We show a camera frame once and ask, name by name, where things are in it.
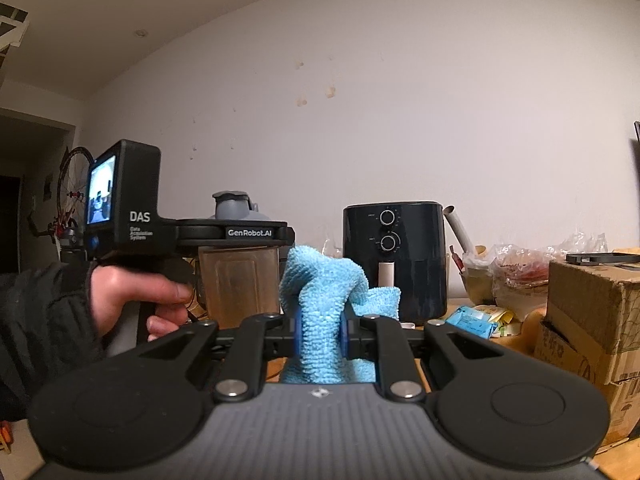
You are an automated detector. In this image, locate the white paper roll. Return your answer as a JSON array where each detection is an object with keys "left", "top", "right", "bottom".
[{"left": 444, "top": 205, "right": 473, "bottom": 256}]

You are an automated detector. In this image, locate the blue microfiber cloth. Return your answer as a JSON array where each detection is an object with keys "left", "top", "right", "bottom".
[{"left": 278, "top": 245, "right": 402, "bottom": 386}]

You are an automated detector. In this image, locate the bicycle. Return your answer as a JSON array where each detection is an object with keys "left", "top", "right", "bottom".
[{"left": 27, "top": 146, "right": 96, "bottom": 261}]

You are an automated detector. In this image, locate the yellow packet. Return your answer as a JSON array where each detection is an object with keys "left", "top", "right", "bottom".
[{"left": 474, "top": 305, "right": 516, "bottom": 338}]

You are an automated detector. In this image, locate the blue packet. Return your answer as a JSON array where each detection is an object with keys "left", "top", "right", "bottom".
[{"left": 445, "top": 306, "right": 501, "bottom": 338}]

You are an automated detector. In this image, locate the clear shaker bottle grey lid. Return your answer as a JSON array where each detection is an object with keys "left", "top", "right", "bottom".
[{"left": 196, "top": 190, "right": 282, "bottom": 331}]

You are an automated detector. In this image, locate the clear bag of paper plates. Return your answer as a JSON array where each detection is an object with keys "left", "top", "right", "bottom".
[{"left": 492, "top": 232, "right": 608, "bottom": 301}]

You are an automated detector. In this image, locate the brown cardboard box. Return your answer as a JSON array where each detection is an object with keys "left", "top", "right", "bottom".
[{"left": 532, "top": 255, "right": 640, "bottom": 448}]

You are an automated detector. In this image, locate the black flat frame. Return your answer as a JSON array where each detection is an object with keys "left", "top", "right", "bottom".
[{"left": 566, "top": 251, "right": 640, "bottom": 266}]

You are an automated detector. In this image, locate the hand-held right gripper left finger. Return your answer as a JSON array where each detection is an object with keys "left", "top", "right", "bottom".
[{"left": 137, "top": 310, "right": 305, "bottom": 404}]

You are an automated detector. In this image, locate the black air fryer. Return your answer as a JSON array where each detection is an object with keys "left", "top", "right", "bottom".
[{"left": 342, "top": 201, "right": 448, "bottom": 325}]

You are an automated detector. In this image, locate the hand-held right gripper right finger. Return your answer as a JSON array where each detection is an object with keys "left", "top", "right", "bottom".
[{"left": 339, "top": 309, "right": 507, "bottom": 403}]

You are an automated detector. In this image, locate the person's left hand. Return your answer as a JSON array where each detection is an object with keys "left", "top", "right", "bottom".
[{"left": 90, "top": 264, "right": 196, "bottom": 344}]

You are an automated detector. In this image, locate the olive plastic bag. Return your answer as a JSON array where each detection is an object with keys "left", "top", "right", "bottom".
[{"left": 462, "top": 246, "right": 496, "bottom": 306}]

